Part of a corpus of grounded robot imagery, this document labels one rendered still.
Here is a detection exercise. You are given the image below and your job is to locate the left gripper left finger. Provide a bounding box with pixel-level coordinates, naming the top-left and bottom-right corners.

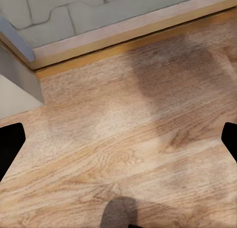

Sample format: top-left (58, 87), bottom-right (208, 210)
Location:
top-left (0, 122), bottom-right (26, 182)

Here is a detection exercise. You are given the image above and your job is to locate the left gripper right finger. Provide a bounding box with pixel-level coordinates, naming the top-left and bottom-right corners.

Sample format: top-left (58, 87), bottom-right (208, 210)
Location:
top-left (221, 122), bottom-right (237, 162)

